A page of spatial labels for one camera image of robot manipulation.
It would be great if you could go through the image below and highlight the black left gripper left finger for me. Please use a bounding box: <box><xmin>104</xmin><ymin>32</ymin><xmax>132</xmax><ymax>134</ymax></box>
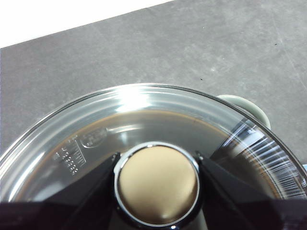
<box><xmin>0</xmin><ymin>152</ymin><xmax>136</xmax><ymax>230</ymax></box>

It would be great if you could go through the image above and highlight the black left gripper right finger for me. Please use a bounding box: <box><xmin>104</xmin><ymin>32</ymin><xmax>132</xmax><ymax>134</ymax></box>
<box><xmin>194</xmin><ymin>150</ymin><xmax>307</xmax><ymax>230</ymax></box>

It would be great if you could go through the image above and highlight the glass lid with green knob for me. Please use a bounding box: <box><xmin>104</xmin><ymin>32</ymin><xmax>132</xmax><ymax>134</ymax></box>
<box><xmin>0</xmin><ymin>83</ymin><xmax>307</xmax><ymax>230</ymax></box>

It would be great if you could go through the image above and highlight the pale green electric steamer pot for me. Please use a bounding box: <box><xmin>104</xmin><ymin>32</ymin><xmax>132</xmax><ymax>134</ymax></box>
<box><xmin>217</xmin><ymin>94</ymin><xmax>271</xmax><ymax>127</ymax></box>

